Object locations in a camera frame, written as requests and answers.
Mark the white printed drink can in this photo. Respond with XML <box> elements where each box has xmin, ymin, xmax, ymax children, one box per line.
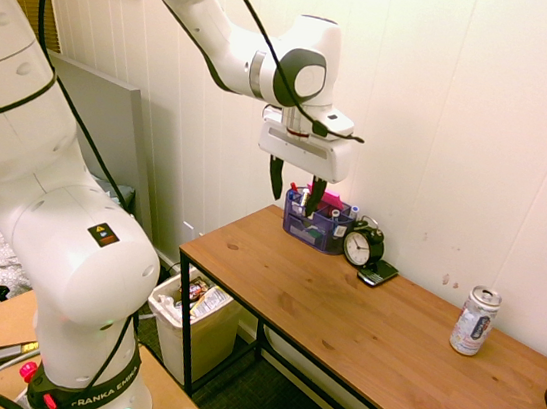
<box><xmin>447</xmin><ymin>282</ymin><xmax>504</xmax><ymax>360</ymax></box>

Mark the dark snack wrapper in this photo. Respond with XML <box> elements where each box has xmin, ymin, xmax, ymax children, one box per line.
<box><xmin>188</xmin><ymin>277</ymin><xmax>209</xmax><ymax>302</ymax></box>

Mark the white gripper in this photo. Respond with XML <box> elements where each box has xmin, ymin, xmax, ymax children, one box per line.
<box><xmin>248</xmin><ymin>115</ymin><xmax>356</xmax><ymax>224</ymax></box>

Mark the pink sticky note pad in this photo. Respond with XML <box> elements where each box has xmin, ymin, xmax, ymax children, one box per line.
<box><xmin>304</xmin><ymin>183</ymin><xmax>347</xmax><ymax>214</ymax></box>

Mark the purple mesh desk organizer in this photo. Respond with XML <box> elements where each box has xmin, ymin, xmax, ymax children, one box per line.
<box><xmin>278</xmin><ymin>180</ymin><xmax>361</xmax><ymax>259</ymax></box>

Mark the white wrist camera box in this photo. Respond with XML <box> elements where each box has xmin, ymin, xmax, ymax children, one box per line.
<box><xmin>307</xmin><ymin>107</ymin><xmax>357</xmax><ymax>139</ymax></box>

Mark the white plastic trash bin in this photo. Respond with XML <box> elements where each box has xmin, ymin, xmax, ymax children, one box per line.
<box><xmin>137</xmin><ymin>261</ymin><xmax>248</xmax><ymax>393</ymax></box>

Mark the wooden table with black frame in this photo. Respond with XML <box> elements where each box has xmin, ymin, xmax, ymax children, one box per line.
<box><xmin>158</xmin><ymin>192</ymin><xmax>547</xmax><ymax>409</ymax></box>

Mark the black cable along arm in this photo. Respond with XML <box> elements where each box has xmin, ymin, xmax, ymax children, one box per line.
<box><xmin>0</xmin><ymin>0</ymin><xmax>384</xmax><ymax>409</ymax></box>

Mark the black twin-bell alarm clock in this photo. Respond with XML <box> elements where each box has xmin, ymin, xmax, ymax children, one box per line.
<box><xmin>339</xmin><ymin>213</ymin><xmax>390</xmax><ymax>271</ymax></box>

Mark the grey headboard panel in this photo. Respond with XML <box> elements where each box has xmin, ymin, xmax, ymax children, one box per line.
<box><xmin>26</xmin><ymin>51</ymin><xmax>174</xmax><ymax>240</ymax></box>

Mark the black mobile phone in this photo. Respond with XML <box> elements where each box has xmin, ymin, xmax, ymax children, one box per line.
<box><xmin>355</xmin><ymin>256</ymin><xmax>401</xmax><ymax>291</ymax></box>

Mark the white labelled food package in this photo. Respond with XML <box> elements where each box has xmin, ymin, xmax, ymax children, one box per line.
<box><xmin>189</xmin><ymin>283</ymin><xmax>231</xmax><ymax>321</ymax></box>

